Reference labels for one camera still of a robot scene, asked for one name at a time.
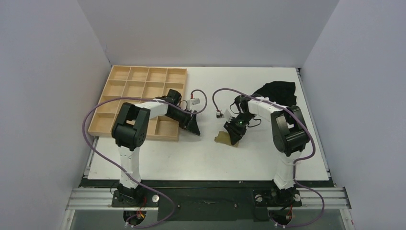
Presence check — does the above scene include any wooden compartment tray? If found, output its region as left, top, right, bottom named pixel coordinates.
left=88, top=65, right=188, bottom=137

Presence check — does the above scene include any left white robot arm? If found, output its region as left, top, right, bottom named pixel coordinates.
left=112, top=89, right=201, bottom=206

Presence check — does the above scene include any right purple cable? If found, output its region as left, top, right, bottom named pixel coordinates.
left=212, top=88, right=326, bottom=229

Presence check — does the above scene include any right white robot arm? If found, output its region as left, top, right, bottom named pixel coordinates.
left=224, top=95, right=310, bottom=205

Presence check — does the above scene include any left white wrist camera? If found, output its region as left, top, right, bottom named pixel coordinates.
left=188, top=98, right=201, bottom=107

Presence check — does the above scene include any black underwear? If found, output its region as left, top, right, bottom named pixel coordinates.
left=252, top=81, right=297, bottom=106

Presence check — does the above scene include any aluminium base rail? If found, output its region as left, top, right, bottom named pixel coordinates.
left=61, top=179, right=354, bottom=230

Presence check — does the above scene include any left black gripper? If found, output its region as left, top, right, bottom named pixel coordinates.
left=167, top=108, right=200, bottom=136

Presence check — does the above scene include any olive and cream underwear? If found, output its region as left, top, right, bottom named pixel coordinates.
left=214, top=131, right=239, bottom=148

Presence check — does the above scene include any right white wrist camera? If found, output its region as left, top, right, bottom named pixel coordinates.
left=216, top=109, right=233, bottom=120

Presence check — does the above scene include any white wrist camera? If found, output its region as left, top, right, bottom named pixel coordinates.
left=216, top=109, right=233, bottom=120
left=188, top=98, right=201, bottom=107

